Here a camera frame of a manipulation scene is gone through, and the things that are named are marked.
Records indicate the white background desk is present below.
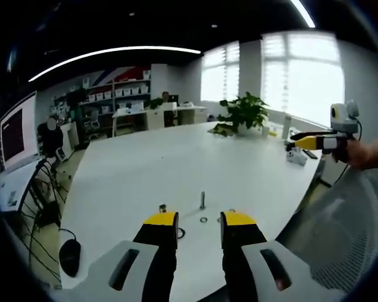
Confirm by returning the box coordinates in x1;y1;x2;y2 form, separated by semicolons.
112;104;207;137

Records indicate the curved ceiling light strip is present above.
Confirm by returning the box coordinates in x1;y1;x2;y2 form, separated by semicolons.
28;46;203;84

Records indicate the white mesh office chair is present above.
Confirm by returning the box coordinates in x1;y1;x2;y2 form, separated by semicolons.
276;168;378;294

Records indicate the black computer mouse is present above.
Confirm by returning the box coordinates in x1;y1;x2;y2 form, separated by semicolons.
59;238;82;278

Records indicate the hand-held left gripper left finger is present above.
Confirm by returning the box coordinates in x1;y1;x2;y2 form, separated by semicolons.
62;211;180;302

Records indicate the computer monitor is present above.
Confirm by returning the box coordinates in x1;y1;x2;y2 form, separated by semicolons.
0;91;40;174

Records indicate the green potted plant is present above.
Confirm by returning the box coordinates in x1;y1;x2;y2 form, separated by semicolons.
218;91;271;137

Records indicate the storage shelf with white bins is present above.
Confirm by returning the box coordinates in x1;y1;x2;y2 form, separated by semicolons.
51;69;152;127

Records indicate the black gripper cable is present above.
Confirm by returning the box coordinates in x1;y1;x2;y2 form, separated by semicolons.
333;119;364;190

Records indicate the small white device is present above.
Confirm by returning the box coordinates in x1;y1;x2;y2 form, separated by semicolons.
285;150;307;167

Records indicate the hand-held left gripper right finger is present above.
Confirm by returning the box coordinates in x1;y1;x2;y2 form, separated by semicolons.
219;210;347;302

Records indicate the white side desk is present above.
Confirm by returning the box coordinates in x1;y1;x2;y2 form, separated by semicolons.
0;159;42;213

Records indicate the person's right hand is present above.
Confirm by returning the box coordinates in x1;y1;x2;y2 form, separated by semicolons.
345;138;373;171

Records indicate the black mouse cable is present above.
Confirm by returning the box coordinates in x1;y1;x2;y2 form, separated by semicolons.
59;228;78;242

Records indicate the grey office chair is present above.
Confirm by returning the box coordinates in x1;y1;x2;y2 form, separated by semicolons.
81;109;102;140

